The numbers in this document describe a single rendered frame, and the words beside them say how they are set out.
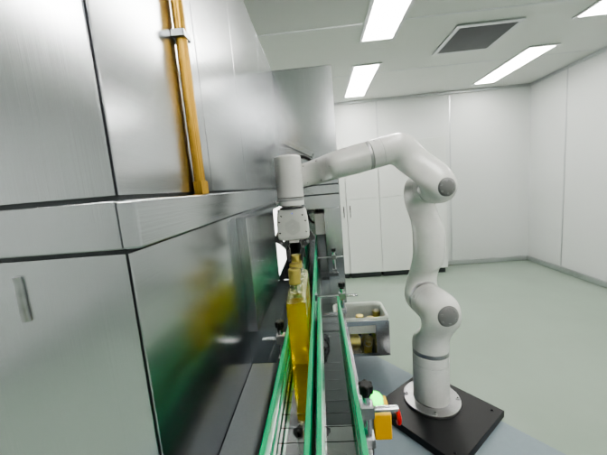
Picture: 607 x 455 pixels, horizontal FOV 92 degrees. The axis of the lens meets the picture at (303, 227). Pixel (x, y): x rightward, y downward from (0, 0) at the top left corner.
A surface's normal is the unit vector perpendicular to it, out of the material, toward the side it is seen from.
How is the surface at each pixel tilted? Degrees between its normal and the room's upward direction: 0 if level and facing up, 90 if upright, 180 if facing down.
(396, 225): 90
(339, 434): 0
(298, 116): 90
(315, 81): 90
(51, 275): 90
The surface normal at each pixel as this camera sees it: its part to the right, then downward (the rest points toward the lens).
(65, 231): -0.05, 0.14
